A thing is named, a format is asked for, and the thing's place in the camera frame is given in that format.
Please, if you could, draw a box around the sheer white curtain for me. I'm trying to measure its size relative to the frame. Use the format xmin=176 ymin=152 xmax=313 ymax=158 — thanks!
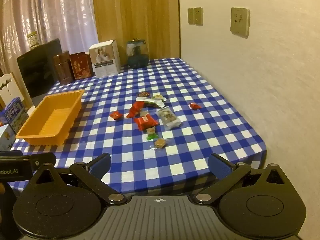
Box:
xmin=0 ymin=0 xmax=99 ymax=80

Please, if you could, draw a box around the white carved chair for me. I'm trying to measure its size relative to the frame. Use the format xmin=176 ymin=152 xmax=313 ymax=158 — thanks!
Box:
xmin=0 ymin=72 xmax=25 ymax=110

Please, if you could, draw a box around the brown metal food jar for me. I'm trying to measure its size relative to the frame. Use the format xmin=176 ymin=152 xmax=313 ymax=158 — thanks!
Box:
xmin=53 ymin=51 xmax=74 ymax=85

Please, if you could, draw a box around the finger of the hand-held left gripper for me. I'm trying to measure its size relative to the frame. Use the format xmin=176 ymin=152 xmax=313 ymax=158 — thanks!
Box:
xmin=22 ymin=152 xmax=57 ymax=169

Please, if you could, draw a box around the red gold printed box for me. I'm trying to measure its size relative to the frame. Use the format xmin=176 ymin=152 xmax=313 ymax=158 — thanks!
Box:
xmin=69 ymin=52 xmax=93 ymax=80

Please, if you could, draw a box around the red pleated snack packet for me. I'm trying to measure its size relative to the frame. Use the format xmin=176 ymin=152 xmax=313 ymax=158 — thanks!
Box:
xmin=126 ymin=101 xmax=145 ymax=118

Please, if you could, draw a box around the black tall appliance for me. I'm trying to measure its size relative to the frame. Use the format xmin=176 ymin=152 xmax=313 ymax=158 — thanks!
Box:
xmin=17 ymin=39 xmax=63 ymax=98

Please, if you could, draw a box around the green white snack packet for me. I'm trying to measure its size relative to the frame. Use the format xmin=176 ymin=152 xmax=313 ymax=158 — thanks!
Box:
xmin=141 ymin=98 xmax=167 ymax=108

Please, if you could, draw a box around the green candy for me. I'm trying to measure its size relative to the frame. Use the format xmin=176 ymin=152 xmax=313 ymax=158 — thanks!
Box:
xmin=146 ymin=128 xmax=159 ymax=140

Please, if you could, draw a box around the small patterned jar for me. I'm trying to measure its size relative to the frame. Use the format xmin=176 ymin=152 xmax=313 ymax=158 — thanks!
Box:
xmin=27 ymin=31 xmax=40 ymax=50

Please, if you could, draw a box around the dark blue milk carton box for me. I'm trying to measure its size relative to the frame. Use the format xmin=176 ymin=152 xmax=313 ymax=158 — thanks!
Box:
xmin=0 ymin=97 xmax=29 ymax=133

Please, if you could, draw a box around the brown candy in clear wrapper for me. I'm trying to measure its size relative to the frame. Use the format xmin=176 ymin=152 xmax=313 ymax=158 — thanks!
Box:
xmin=150 ymin=138 xmax=169 ymax=149

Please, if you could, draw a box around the orange plastic tray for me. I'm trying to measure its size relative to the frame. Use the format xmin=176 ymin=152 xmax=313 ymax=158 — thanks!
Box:
xmin=15 ymin=89 xmax=85 ymax=146

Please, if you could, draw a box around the glass jar with dark lid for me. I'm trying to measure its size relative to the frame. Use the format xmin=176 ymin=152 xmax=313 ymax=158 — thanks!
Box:
xmin=126 ymin=39 xmax=150 ymax=69

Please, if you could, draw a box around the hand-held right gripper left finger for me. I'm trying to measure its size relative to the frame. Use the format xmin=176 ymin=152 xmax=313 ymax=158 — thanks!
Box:
xmin=29 ymin=152 xmax=128 ymax=206

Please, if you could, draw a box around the light blue milk carton box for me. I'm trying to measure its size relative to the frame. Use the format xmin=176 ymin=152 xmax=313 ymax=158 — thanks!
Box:
xmin=0 ymin=124 xmax=17 ymax=152

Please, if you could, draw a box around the large beige wall socket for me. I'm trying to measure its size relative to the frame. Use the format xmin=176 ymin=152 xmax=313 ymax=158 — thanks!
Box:
xmin=230 ymin=7 xmax=250 ymax=37

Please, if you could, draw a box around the white product carton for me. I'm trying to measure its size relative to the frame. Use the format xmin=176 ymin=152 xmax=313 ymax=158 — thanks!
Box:
xmin=89 ymin=39 xmax=122 ymax=78

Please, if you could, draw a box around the blue white checkered tablecloth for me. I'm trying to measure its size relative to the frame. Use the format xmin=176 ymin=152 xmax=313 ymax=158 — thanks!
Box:
xmin=11 ymin=57 xmax=267 ymax=195

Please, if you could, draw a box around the red square snack packet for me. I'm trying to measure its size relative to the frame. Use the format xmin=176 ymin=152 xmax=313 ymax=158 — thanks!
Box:
xmin=134 ymin=114 xmax=159 ymax=132

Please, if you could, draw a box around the clear nut snack packet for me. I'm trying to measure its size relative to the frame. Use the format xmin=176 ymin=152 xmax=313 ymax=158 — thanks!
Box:
xmin=156 ymin=107 xmax=182 ymax=130

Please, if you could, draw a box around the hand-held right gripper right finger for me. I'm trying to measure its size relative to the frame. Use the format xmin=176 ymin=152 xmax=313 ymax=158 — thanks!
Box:
xmin=195 ymin=152 xmax=292 ymax=205

